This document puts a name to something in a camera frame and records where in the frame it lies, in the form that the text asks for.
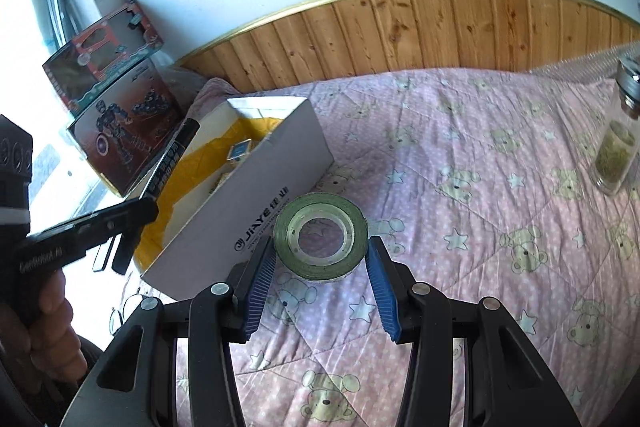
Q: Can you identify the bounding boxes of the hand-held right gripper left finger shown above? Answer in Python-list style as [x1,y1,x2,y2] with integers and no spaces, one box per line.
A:
[60,239,278,427]

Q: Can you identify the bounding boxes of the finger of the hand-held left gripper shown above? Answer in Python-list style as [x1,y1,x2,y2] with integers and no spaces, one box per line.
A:
[65,197,160,275]

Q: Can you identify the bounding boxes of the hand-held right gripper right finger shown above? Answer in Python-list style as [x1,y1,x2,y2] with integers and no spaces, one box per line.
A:
[365,237,583,427]

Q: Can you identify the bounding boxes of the black marker pen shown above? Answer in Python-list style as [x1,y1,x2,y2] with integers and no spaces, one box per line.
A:
[141,117,202,202]

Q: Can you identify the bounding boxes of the green tape roll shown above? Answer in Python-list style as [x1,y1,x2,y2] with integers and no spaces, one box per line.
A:
[272,193,370,282]

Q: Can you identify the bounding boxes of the white cardboard box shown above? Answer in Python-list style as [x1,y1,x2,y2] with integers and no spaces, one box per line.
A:
[127,96,335,303]

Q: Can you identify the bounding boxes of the small gold box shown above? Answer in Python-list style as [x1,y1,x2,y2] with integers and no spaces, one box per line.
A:
[227,139,256,164]

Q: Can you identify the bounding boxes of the person's left hand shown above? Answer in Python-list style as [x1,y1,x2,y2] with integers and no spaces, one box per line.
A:
[0,266,90,395]

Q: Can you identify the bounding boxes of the dark robot toy package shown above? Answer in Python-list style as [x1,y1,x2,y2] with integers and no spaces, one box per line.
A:
[66,57,201,198]

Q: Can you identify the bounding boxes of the black eyeglasses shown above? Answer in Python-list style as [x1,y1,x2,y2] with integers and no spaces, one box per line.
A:
[109,287,146,338]

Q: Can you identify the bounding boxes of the translucent plastic bag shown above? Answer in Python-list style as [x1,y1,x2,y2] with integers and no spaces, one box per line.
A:
[160,66,213,118]

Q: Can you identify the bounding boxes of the red toy package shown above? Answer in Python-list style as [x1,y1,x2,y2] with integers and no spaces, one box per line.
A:
[42,0,166,118]

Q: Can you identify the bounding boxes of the glass tea bottle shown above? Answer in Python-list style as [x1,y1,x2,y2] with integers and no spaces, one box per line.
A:
[589,57,640,196]

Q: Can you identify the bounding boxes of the bubble wrap roll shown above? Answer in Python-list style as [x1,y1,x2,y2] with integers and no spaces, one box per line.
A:
[530,42,640,82]

